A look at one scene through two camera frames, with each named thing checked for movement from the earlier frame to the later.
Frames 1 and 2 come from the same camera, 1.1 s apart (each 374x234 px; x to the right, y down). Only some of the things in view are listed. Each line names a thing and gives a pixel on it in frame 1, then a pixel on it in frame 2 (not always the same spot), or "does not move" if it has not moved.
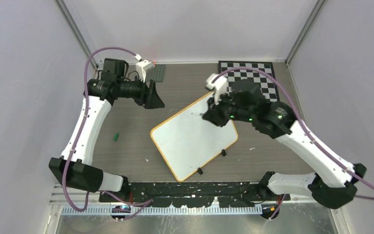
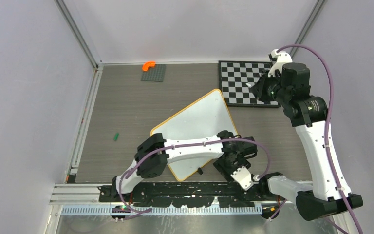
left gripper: [149, 98] → [219, 165]
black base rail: [229, 194] does not move
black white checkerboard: [267, 83] does not move
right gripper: [213, 113] → [258, 89]
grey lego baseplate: [157, 73] does not move
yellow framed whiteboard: [188, 141] does not move
